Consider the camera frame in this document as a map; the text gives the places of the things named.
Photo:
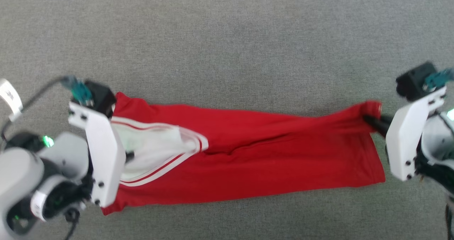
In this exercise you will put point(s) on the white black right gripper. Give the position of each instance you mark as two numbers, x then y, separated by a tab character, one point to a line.
408	140

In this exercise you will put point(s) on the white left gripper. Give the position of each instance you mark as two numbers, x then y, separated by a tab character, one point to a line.
104	151

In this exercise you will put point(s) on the red white basketball jersey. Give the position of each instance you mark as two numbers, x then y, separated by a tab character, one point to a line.
266	162

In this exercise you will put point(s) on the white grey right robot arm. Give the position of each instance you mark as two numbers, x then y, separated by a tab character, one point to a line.
436	137

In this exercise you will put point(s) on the grey fabric sofa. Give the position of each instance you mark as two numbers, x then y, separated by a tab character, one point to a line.
230	37

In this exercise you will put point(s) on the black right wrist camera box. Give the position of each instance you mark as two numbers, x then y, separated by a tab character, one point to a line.
413	82

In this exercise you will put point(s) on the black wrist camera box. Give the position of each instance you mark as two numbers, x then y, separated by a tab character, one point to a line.
101	96
413	82

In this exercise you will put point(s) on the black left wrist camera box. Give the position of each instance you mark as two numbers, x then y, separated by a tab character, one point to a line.
101	96

